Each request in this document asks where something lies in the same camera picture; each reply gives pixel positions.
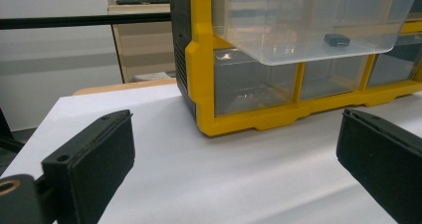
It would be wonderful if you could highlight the clear plastic drawer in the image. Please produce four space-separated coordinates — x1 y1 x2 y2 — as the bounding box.
211 0 422 67

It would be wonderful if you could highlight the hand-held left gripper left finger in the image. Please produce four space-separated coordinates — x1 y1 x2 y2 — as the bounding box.
41 109 136 224

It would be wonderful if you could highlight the small black USB adapter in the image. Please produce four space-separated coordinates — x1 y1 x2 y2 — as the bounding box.
323 33 351 48

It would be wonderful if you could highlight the black horizontal bar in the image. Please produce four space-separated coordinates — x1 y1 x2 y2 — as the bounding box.
0 12 172 31

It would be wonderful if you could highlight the yellow black drawer organizer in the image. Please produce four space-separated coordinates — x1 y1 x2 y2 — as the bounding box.
168 0 422 137

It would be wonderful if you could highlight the grid of clear drawers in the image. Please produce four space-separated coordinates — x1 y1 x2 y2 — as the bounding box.
213 0 422 116

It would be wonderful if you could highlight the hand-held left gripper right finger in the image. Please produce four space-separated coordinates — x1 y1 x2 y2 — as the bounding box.
335 108 422 224

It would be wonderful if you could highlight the light wooden cabinet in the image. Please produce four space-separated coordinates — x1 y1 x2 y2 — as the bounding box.
105 0 177 85

